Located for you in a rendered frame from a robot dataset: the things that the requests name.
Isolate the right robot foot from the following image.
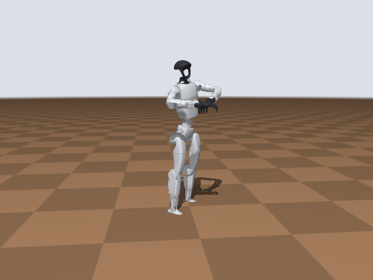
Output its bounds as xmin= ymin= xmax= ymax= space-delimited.
xmin=167 ymin=209 xmax=182 ymax=215

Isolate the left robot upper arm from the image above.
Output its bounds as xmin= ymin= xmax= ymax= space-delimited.
xmin=193 ymin=80 xmax=215 ymax=92

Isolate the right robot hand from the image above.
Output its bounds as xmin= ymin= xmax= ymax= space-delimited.
xmin=194 ymin=100 xmax=218 ymax=111

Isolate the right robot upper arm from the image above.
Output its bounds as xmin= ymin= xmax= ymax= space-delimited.
xmin=166 ymin=86 xmax=180 ymax=109

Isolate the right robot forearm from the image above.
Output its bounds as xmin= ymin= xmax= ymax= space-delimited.
xmin=168 ymin=99 xmax=199 ymax=109

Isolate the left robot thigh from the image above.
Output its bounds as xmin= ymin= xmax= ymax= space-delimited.
xmin=182 ymin=132 xmax=200 ymax=176

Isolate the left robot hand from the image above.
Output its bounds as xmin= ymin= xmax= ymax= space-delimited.
xmin=198 ymin=98 xmax=216 ymax=114

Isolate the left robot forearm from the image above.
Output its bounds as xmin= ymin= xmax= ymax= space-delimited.
xmin=209 ymin=86 xmax=221 ymax=102

